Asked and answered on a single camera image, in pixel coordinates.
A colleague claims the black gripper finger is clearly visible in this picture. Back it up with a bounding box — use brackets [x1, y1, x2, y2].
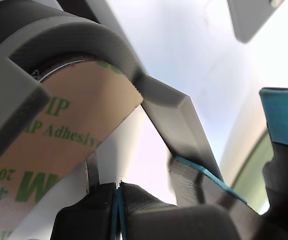
[50, 154, 118, 240]

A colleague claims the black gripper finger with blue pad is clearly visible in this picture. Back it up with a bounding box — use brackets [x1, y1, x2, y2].
[118, 87, 288, 240]

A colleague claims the tan 3M adhesive liner film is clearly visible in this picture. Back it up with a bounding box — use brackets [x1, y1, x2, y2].
[0, 59, 145, 240]

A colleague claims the pale green round dish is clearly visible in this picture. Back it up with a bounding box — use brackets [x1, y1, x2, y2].
[220, 124, 272, 216]

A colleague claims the grey device holding fixture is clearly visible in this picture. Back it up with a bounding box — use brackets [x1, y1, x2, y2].
[0, 17, 225, 201]

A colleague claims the dark grey flat mat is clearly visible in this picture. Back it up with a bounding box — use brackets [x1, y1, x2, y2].
[227, 0, 286, 44]

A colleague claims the black cylinder fixture leg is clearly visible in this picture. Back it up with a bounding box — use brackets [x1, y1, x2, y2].
[0, 1, 72, 62]

